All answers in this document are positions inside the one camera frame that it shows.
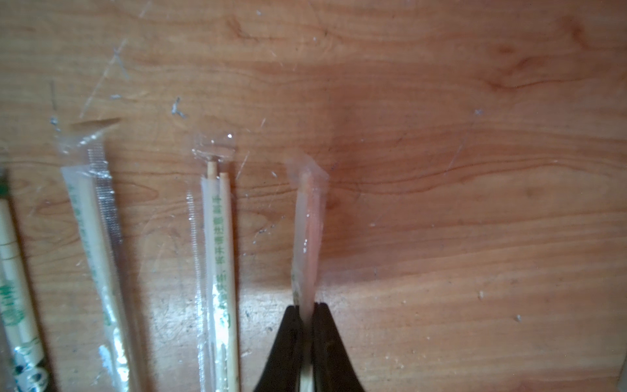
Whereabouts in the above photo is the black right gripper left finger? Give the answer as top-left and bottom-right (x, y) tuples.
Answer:
(254, 305), (304, 392)

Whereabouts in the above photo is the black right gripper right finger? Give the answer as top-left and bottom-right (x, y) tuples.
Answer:
(312, 302), (365, 392)

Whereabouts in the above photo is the chopsticks pair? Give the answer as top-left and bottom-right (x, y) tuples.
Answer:
(187, 133), (240, 391)
(1, 169), (54, 391)
(50, 117), (145, 391)
(286, 153), (329, 391)

